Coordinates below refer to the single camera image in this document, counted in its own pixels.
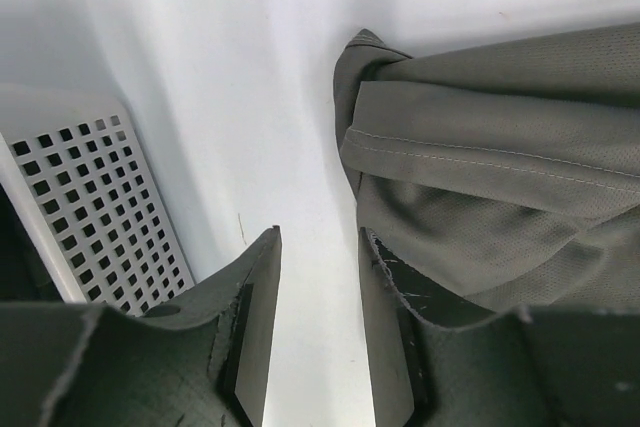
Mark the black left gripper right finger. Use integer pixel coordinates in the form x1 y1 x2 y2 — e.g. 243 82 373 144
359 229 639 426

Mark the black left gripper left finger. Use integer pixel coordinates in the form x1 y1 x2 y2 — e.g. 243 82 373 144
1 227 282 426

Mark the grey t-shirt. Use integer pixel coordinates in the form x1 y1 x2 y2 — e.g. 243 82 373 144
333 23 639 311

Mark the white plastic laundry basket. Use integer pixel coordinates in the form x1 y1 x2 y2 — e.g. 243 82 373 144
1 84 195 316

